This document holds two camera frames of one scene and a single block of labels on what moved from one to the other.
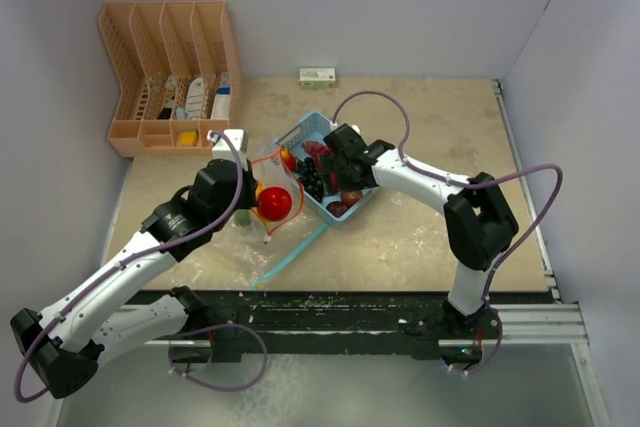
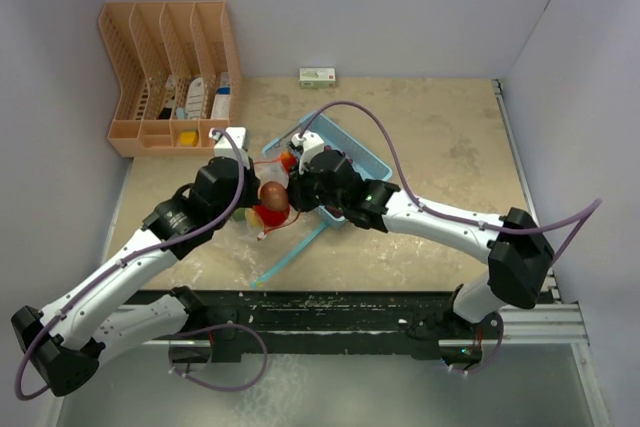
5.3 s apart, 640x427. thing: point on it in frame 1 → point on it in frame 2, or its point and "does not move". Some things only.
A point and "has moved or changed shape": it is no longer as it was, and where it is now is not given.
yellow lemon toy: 259,188 has moved or changed shape
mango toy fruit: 242,217 does not move
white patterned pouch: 195,90 does not move
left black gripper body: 247,198 does not move
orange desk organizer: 178,69 does not move
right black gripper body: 347,182 → 309,194
